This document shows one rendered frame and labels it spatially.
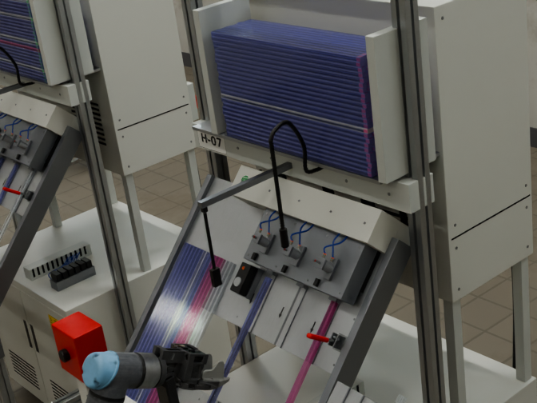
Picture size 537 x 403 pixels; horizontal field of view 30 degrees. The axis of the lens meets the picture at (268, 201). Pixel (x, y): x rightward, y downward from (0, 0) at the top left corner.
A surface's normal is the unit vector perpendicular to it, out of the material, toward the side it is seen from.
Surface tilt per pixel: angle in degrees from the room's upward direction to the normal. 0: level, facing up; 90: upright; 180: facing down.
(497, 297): 0
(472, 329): 0
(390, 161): 90
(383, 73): 90
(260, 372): 0
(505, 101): 90
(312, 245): 47
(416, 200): 90
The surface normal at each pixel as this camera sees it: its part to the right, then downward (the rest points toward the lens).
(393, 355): -0.13, -0.91
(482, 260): 0.65, 0.22
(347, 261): -0.64, -0.36
